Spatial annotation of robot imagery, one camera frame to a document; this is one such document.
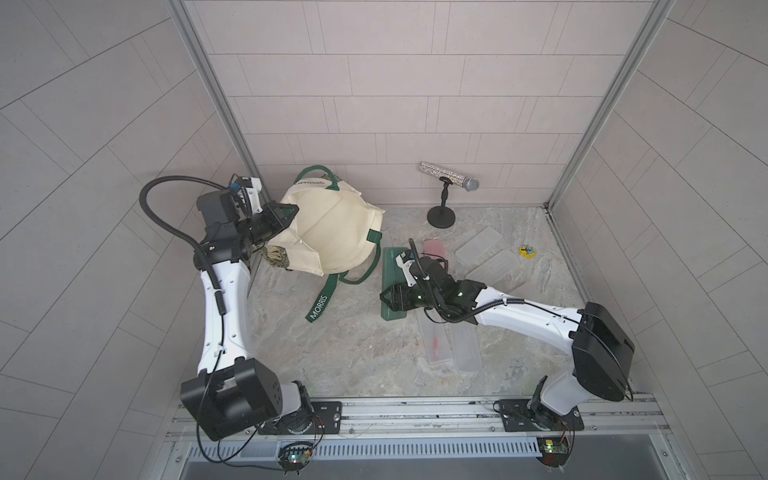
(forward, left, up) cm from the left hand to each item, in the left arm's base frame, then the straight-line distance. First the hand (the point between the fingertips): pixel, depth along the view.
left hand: (301, 203), depth 72 cm
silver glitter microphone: (+21, -47, -10) cm, 52 cm away
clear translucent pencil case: (+12, -52, -32) cm, 62 cm away
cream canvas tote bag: (+6, -4, -19) cm, 20 cm away
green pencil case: (-12, -22, -14) cm, 29 cm away
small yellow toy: (+9, -69, -31) cm, 76 cm away
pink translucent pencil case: (+10, -37, -31) cm, 49 cm away
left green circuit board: (-47, -2, -30) cm, 56 cm away
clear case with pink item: (-21, -35, -32) cm, 52 cm away
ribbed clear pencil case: (+1, -58, -31) cm, 66 cm away
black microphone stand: (+27, -41, -33) cm, 59 cm away
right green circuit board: (-46, -60, -33) cm, 83 cm away
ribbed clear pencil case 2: (-23, -43, -31) cm, 58 cm away
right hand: (-14, -21, -21) cm, 33 cm away
